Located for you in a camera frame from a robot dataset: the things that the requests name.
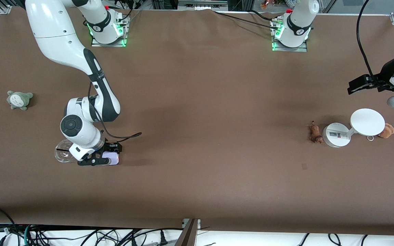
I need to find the aluminium frame post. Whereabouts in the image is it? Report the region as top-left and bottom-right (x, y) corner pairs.
(174, 219), (201, 246)

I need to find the clear plastic cup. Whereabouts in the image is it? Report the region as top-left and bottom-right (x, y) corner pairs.
(54, 139), (81, 163)

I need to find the white round desk lamp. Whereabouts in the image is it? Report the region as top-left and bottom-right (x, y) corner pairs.
(322, 108), (385, 148)

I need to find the small brown lion statue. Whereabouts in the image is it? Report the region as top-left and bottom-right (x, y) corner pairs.
(308, 120), (323, 144)

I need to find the thin black cable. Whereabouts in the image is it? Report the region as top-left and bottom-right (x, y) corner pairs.
(213, 11), (275, 28)
(250, 10), (281, 23)

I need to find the grey plush creature toy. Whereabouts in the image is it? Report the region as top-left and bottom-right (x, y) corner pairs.
(6, 91), (34, 111)

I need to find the lavender rectangular card box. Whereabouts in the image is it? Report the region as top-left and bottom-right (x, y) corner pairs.
(102, 152), (120, 166)

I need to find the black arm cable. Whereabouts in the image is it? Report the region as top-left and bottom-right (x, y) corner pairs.
(356, 0), (376, 83)
(88, 81), (143, 140)

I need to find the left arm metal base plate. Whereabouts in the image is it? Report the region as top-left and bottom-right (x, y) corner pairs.
(272, 20), (307, 52)

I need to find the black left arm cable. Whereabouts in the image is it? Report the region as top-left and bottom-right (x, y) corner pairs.
(356, 0), (376, 83)

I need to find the brown plush bear keychain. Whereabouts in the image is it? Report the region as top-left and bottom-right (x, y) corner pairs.
(367, 124), (394, 141)

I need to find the brown table cover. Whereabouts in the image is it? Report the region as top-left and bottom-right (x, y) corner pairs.
(0, 7), (394, 236)

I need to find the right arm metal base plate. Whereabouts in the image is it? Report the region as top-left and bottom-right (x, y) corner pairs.
(91, 15), (129, 47)

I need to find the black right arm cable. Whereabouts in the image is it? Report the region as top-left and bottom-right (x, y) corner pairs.
(88, 81), (143, 140)

